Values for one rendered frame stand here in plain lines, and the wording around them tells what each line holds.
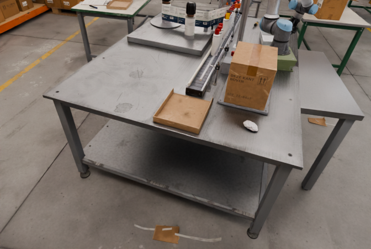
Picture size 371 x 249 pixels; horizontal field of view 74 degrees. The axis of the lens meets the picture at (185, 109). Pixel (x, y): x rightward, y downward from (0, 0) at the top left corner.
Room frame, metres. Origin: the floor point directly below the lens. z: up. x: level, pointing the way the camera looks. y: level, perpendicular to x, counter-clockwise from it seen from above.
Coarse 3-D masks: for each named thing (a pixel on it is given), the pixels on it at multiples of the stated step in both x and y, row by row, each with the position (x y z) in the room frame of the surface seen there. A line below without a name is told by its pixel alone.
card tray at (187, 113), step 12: (168, 96) 1.20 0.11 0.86; (180, 96) 1.24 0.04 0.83; (168, 108) 1.11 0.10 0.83; (180, 108) 1.12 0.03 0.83; (192, 108) 1.13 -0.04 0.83; (204, 108) 1.14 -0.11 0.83; (156, 120) 0.99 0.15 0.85; (168, 120) 0.97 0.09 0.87; (180, 120) 1.01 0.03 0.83; (192, 120) 1.02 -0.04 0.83; (192, 132) 0.93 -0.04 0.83
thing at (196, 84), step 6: (228, 36) 2.14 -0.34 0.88; (210, 54) 1.76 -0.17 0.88; (216, 60) 1.67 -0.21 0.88; (204, 66) 1.56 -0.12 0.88; (198, 72) 1.47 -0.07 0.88; (198, 78) 1.39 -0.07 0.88; (204, 78) 1.40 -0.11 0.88; (192, 84) 1.31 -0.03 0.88; (198, 84) 1.32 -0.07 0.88; (198, 90) 1.26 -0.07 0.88
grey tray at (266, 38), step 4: (260, 32) 2.32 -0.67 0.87; (260, 36) 2.27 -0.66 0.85; (264, 36) 2.28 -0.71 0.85; (268, 36) 2.28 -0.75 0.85; (272, 36) 2.28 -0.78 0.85; (264, 40) 2.19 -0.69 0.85; (268, 40) 2.19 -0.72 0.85; (272, 40) 2.19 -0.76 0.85; (264, 44) 2.06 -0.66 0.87; (268, 44) 2.05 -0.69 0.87
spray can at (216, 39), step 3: (216, 30) 1.74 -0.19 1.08; (219, 30) 1.75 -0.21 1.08; (216, 33) 1.74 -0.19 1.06; (213, 36) 1.74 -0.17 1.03; (216, 36) 1.73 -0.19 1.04; (219, 36) 1.74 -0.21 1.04; (213, 39) 1.74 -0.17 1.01; (216, 39) 1.73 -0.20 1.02; (219, 39) 1.74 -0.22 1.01; (213, 42) 1.74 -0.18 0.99; (216, 42) 1.73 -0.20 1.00; (213, 45) 1.73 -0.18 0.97; (216, 45) 1.73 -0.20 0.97; (213, 48) 1.73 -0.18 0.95; (216, 48) 1.73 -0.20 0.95; (213, 51) 1.73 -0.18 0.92; (213, 54) 1.73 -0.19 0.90; (216, 54) 1.73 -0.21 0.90
